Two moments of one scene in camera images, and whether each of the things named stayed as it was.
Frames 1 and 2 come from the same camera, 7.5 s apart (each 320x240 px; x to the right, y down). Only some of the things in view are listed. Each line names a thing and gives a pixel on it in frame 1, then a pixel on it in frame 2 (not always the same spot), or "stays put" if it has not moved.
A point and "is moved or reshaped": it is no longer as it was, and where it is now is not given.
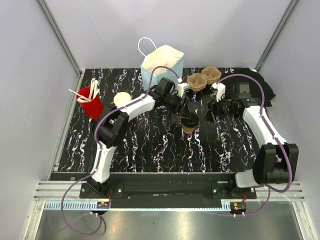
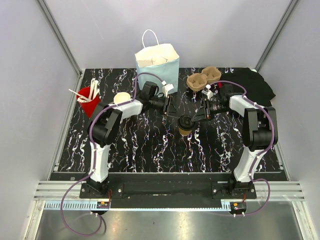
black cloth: [254, 88] stays put
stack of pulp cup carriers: [198, 82] stays put
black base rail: [169, 191] stays put
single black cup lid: [189, 121] is moved or reshaped
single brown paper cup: [188, 130] is moved or reshaped
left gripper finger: [188, 116] to [172, 110]
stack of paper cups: [121, 98] stays put
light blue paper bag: [164, 56] is moved or reshaped
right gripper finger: [211, 114] to [200, 115]
